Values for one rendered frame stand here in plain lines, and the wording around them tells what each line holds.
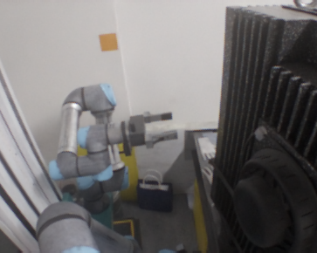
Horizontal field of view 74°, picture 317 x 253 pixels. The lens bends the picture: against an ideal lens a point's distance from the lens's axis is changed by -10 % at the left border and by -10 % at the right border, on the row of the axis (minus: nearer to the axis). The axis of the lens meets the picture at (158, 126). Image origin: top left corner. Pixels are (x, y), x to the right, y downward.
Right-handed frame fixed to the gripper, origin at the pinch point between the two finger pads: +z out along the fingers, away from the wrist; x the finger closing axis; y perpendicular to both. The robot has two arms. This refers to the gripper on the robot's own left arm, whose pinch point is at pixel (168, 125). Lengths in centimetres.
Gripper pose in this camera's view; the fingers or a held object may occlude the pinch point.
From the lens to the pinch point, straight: 79.8
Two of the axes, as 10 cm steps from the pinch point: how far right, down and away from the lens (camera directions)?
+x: -0.8, -4.9, 8.7
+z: 9.9, -1.5, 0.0
